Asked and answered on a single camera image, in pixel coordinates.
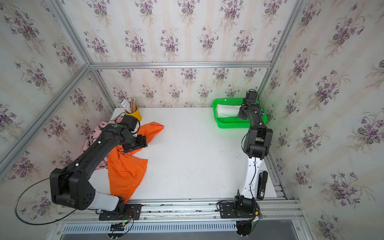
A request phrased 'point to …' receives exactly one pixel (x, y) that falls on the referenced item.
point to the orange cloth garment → (124, 168)
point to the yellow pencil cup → (137, 114)
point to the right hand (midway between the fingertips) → (242, 104)
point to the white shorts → (227, 110)
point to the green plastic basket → (236, 122)
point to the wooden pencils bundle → (133, 104)
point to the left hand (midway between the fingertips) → (143, 146)
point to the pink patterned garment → (96, 128)
